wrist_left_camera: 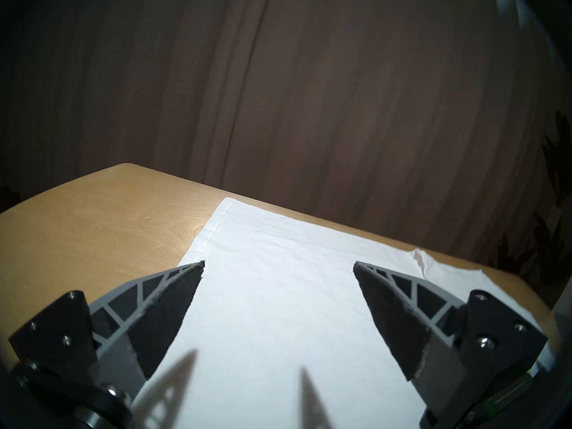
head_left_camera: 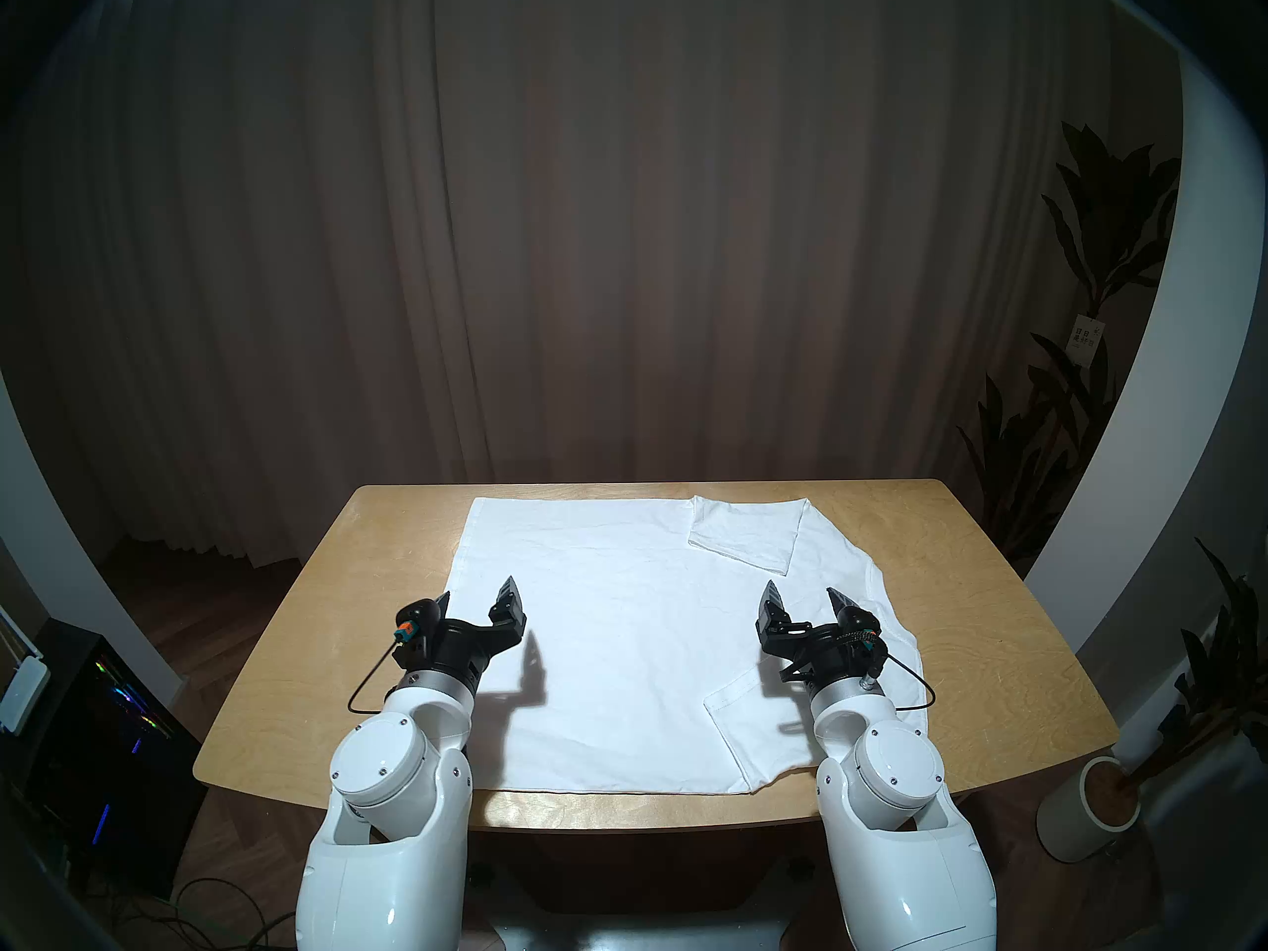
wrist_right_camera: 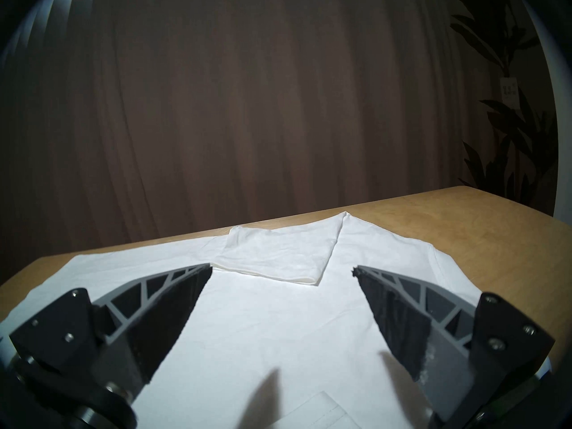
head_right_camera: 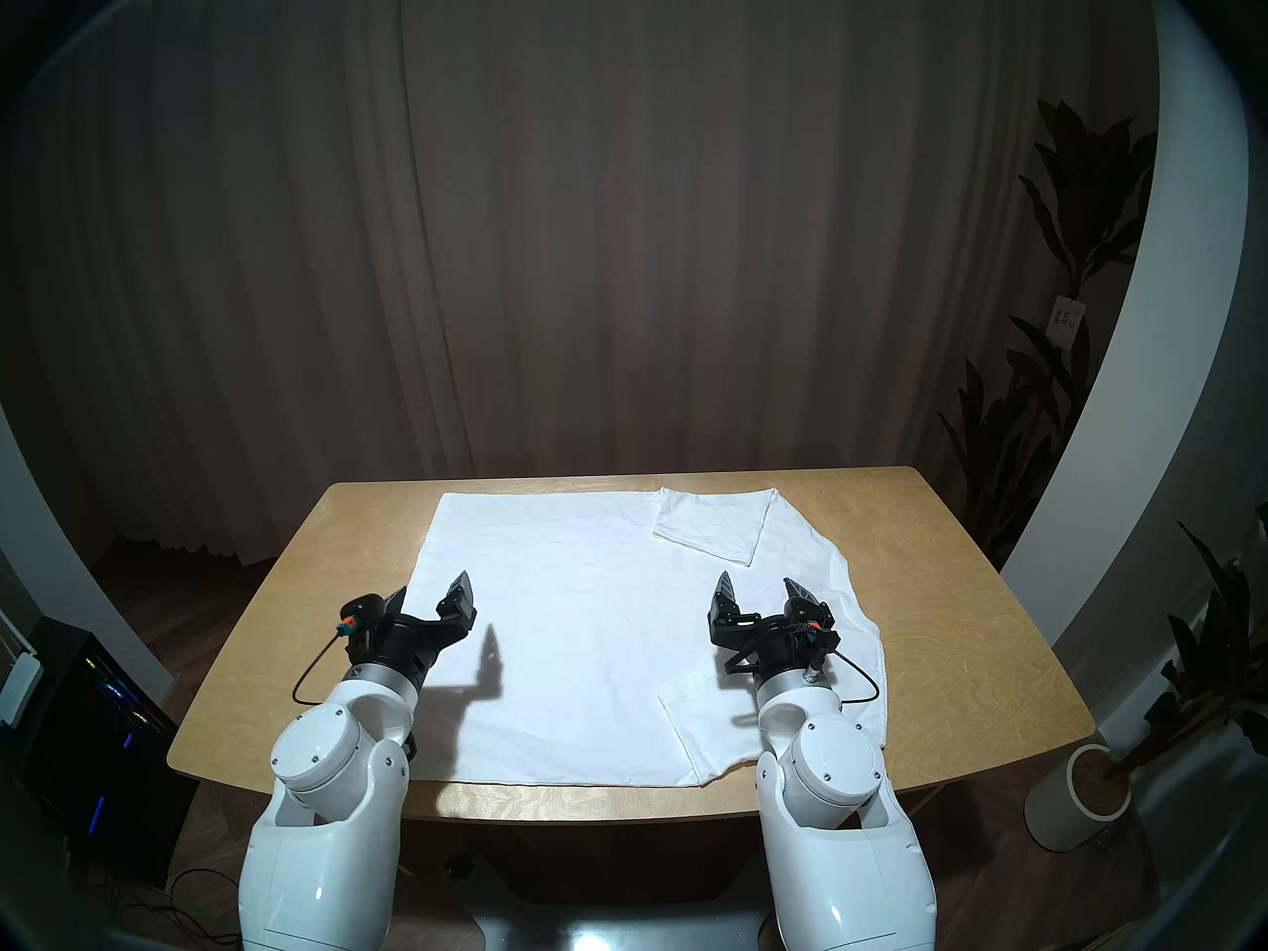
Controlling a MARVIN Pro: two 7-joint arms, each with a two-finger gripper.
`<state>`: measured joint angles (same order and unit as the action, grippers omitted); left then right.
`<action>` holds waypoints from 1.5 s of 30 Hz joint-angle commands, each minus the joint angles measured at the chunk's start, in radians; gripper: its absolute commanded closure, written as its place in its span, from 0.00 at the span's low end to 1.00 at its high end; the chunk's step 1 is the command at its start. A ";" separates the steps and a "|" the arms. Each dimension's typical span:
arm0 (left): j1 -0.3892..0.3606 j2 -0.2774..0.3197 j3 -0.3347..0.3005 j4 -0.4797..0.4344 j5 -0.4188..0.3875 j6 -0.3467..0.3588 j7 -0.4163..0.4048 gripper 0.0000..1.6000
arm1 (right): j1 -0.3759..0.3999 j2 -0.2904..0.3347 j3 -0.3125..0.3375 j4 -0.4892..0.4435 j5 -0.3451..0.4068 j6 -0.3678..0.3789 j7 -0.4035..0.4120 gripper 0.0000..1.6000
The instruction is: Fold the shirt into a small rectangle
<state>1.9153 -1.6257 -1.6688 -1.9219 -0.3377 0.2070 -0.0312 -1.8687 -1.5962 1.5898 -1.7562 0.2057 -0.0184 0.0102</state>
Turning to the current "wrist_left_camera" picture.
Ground grey black left gripper left finger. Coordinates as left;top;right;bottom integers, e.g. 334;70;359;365
8;261;206;406

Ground grey black left gripper right finger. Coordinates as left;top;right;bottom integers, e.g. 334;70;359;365
353;261;549;425

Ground white shirt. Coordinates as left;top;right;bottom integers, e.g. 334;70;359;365
134;198;543;429

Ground tall dark leafy plant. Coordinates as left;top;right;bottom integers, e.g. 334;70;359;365
489;111;572;294

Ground brown pleated curtain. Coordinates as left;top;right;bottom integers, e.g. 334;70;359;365
0;0;572;277

